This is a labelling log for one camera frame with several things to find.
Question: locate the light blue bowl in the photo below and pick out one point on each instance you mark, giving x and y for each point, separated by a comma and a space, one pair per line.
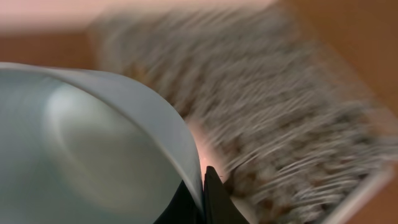
84, 146

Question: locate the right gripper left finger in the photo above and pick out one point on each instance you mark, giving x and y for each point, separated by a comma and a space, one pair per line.
181, 209

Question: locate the grey dishwasher rack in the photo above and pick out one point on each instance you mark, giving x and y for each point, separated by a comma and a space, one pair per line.
300, 139

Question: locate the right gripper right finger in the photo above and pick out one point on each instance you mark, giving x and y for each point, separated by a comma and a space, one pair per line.
219, 208

